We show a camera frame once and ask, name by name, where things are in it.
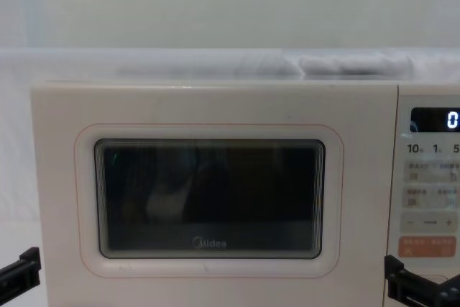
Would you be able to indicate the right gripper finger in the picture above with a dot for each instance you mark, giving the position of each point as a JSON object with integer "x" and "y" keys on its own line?
{"x": 395, "y": 285}

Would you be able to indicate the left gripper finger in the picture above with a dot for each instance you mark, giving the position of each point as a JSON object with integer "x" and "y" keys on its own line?
{"x": 27, "y": 265}

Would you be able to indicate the cream microwave oven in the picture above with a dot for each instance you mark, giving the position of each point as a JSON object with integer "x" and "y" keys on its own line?
{"x": 215, "y": 105}

